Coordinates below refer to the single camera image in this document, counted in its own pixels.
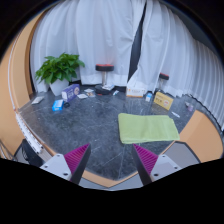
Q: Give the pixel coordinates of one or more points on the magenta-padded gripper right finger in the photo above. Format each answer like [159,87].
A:
[146,160]

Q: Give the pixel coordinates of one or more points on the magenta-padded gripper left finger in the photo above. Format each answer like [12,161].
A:
[76,159]

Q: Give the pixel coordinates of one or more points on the light green towel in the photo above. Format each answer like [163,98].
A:
[146,128]

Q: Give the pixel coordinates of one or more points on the white marker pen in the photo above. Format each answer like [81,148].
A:
[175,114]

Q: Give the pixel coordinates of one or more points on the small black object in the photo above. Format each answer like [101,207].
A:
[66,104]

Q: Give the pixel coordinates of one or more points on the yellow cardboard box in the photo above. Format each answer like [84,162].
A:
[163,100]

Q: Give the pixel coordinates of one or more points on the small blue and white box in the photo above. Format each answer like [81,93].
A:
[148,97]

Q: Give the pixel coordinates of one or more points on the flat white packet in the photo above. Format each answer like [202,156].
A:
[82,96]

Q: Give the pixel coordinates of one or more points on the purple cardboard box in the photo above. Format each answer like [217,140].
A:
[70,92]

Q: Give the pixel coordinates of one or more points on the clear packet with brown contents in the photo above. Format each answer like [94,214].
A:
[89,93]

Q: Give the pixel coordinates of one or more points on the white and orange box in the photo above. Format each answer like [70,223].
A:
[135,92]

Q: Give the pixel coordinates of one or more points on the small purple container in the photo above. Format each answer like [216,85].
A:
[189,106]

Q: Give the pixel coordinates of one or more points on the flat grey white remote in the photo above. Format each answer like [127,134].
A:
[37,100]

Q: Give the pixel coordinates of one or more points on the short white tube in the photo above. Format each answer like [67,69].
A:
[115,92]

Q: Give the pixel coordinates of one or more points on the white booklet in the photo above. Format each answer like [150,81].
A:
[108,87]

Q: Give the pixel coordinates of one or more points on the green potted plant, white pot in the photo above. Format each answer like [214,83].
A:
[59,68]

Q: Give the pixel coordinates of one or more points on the white curtain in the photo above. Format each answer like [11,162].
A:
[176,56]
[96,36]

